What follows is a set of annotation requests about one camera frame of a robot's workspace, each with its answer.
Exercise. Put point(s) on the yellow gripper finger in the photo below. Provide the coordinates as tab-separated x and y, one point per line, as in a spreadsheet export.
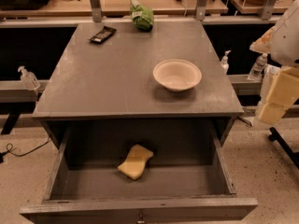
283	93
263	44

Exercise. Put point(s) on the yellow sponge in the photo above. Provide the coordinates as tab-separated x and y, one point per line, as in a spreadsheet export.
135	162

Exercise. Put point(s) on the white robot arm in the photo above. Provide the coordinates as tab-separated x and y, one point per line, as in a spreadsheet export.
281	42

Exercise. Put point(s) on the grey open top drawer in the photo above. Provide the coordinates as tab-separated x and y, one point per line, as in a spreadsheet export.
186	180

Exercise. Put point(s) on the grey cabinet counter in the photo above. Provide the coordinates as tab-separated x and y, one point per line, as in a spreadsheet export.
114	79

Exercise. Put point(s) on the clear water bottle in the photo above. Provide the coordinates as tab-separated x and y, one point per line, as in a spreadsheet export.
256	70

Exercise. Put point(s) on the white pump bottle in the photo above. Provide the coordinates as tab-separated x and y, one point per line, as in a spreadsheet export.
224	61

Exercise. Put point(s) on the black stand leg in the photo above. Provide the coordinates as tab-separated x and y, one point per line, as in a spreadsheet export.
275	136

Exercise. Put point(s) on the white paper bowl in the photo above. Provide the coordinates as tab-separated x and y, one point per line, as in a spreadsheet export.
177	74

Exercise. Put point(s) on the green chip bag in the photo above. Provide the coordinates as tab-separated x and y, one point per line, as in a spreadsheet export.
141	16

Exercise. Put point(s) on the black snack bar wrapper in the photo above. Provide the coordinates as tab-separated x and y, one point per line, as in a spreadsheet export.
103	35

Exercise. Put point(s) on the clear sanitizer pump bottle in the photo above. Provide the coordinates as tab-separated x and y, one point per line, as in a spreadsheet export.
29	79

